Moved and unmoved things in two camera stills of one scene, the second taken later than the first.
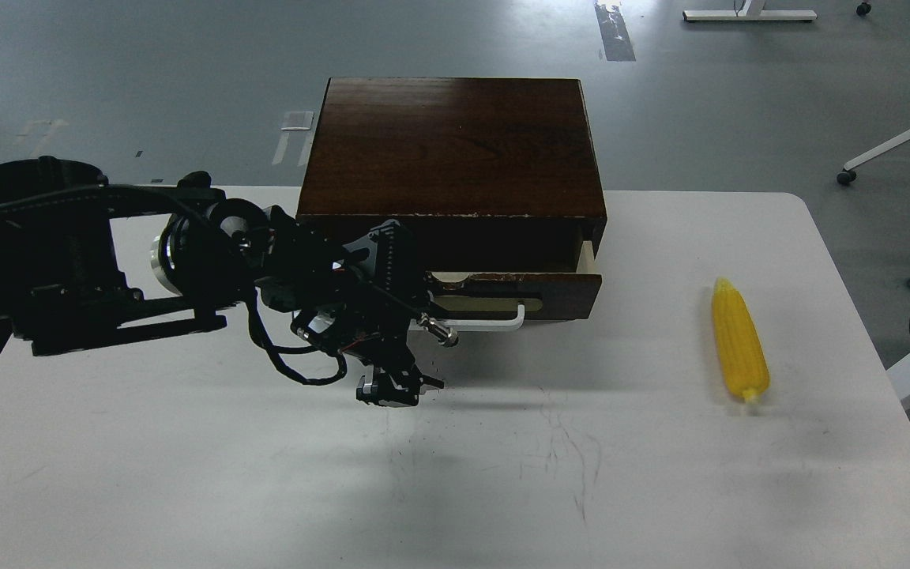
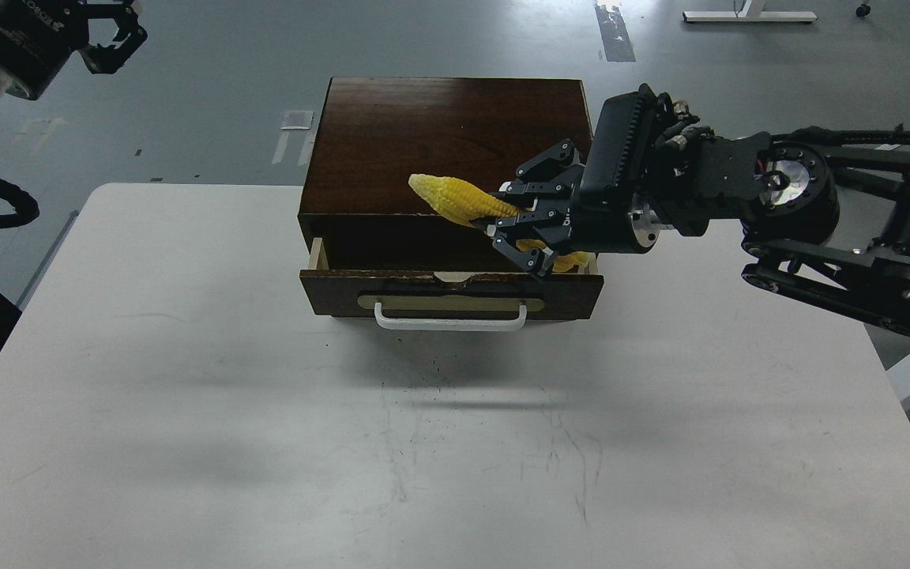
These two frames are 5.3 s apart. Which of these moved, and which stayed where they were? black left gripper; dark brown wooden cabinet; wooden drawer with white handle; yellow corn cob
Moved: black left gripper; yellow corn cob
Stayed: wooden drawer with white handle; dark brown wooden cabinet
